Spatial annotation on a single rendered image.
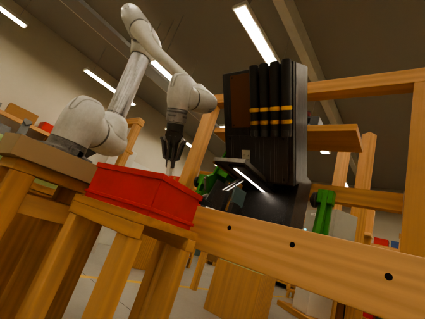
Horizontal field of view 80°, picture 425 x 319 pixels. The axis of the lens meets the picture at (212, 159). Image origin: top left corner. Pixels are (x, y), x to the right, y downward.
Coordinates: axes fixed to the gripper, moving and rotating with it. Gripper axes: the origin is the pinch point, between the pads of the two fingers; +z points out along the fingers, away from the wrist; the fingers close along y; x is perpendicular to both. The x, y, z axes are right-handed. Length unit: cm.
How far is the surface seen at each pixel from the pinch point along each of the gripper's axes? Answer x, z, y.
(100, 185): -36.7, 3.2, -3.4
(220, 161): 2.5, -7.1, 22.3
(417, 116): 52, -41, 102
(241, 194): 8.9, 6.5, 32.2
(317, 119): 56, -34, 58
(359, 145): 56, -23, 81
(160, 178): -40.3, -4.3, 20.3
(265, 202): 26, 12, 41
